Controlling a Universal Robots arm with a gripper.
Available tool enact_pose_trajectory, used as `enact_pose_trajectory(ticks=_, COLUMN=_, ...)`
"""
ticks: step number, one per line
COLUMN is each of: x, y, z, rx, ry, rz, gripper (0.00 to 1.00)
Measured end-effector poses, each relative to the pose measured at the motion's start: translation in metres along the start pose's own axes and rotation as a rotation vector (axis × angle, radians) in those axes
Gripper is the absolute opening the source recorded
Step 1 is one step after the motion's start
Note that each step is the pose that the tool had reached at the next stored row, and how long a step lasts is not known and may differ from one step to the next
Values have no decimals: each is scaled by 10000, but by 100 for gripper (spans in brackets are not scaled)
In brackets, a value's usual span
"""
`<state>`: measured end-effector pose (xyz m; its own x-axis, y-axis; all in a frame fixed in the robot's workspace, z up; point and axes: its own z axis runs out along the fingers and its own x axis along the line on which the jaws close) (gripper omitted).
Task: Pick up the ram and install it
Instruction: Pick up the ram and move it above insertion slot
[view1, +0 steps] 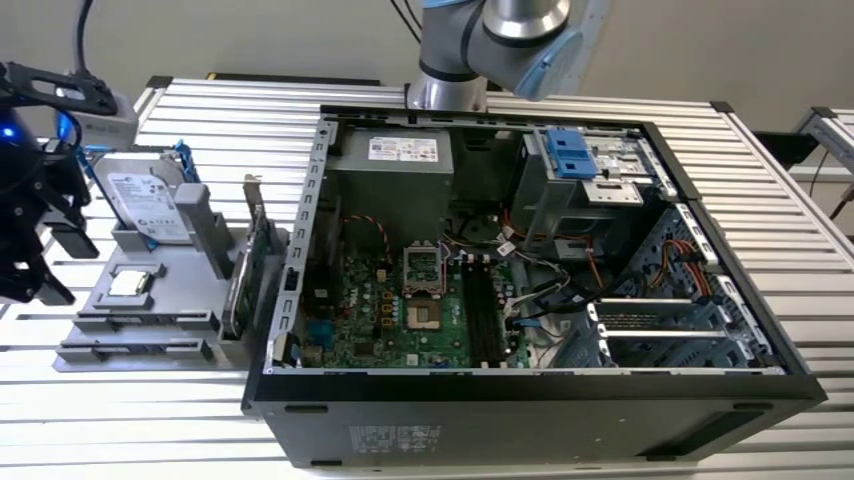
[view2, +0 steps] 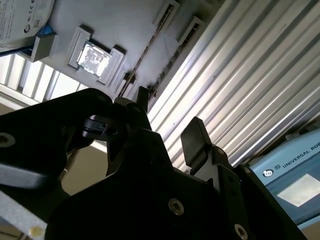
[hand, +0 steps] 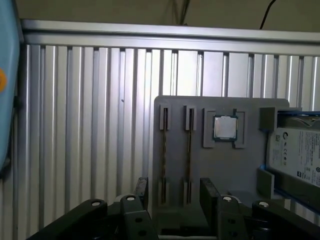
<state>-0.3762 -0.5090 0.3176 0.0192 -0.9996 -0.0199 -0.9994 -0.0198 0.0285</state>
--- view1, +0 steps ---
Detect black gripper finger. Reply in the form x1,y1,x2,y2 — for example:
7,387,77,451
37,154,101,260
0,209,77,308

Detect green RAM stick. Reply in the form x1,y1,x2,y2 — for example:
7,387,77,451
82,313,214,326
65,340,213,354

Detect black RAM slot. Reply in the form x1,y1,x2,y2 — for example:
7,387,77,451
477,255,498,367
460,255,481,367
485,255,508,367
468,255,490,367

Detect hard disk in blue carrier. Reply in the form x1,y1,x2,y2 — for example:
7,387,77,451
73,141,201,250

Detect silver CPU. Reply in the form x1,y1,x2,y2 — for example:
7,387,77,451
105,269,156,297

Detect grey parts rack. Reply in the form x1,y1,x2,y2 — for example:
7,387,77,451
50,182,292,374

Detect green graphics card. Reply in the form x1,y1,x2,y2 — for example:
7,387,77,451
221,173,281,337

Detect black case fan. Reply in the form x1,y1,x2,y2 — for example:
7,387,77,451
302,195,345,307

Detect grey power supply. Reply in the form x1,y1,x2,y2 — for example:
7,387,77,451
324,127,456,242

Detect metal socket cover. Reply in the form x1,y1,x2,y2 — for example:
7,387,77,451
401,239,446,297

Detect CPU socket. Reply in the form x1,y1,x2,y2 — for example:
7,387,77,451
404,297,446,332

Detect green motherboard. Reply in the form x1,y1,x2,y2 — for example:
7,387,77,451
296,243,534,370

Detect dark grey plastic shroud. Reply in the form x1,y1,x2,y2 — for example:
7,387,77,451
458,130,525,236

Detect black PC case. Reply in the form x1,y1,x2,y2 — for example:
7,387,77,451
238,103,828,469

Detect silver drive cage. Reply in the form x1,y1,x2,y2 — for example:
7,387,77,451
509,125,672,264

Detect blue plastic drive latch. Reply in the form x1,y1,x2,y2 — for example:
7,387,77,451
543,128,600,180

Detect silver disk bay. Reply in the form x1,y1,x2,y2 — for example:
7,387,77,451
585,295,759,370

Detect black table connector block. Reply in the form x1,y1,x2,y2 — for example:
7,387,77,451
752,130,820,165

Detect aluminium slatted side table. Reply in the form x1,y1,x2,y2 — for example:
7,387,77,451
785,106,854,181

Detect blue USB cable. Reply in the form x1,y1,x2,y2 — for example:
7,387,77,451
53,110,79,157

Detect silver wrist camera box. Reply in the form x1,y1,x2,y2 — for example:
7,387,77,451
65,89,140,142

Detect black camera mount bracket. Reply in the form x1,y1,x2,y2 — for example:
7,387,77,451
0,60,116,117

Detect black camera cable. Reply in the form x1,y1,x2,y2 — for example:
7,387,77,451
71,0,98,81

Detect twisted multicolour fan wire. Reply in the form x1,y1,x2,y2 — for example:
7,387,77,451
340,213,396,265

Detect labelled power cable bundle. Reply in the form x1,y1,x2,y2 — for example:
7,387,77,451
442,217,534,261

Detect black sleeved cable loop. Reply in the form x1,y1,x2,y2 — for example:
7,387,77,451
512,259,605,324

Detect orange data wire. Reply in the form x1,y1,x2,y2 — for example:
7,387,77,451
500,207,607,290

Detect orange yellow power wires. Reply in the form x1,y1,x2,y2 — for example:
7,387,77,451
655,238,712,305

